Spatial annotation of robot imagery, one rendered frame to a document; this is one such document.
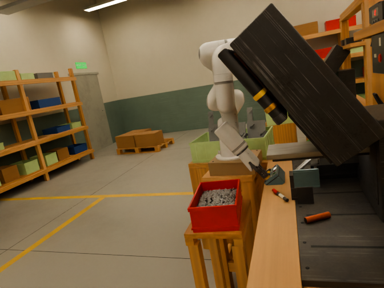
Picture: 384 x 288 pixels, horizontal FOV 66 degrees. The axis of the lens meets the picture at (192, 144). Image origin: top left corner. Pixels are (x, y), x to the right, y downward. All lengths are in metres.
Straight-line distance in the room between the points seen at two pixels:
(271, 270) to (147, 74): 8.68
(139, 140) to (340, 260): 6.29
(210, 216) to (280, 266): 0.46
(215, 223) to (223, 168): 0.58
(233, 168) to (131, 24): 8.15
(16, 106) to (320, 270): 6.02
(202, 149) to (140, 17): 7.44
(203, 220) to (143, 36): 8.37
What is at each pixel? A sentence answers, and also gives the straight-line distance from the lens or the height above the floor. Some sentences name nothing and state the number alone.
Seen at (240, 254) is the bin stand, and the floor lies 0.70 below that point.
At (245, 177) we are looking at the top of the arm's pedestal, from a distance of 1.78.
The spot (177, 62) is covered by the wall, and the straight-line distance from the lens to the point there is 8.93.
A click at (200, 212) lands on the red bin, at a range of 1.30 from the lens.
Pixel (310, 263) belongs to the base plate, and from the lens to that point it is 0.95.
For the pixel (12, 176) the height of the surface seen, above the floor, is 0.34.
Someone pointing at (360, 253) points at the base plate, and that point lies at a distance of 1.00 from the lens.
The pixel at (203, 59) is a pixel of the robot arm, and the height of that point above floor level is 1.54.
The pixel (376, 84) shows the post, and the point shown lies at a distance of 1.97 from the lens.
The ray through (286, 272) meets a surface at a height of 0.90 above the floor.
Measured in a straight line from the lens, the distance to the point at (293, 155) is 1.14.
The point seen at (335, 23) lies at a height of 2.14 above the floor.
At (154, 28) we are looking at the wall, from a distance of 9.25.
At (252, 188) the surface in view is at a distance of 1.80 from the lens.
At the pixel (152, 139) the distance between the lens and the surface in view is 6.79.
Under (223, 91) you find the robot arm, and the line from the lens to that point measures 1.38.
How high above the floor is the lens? 1.45
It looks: 12 degrees down
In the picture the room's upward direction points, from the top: 10 degrees counter-clockwise
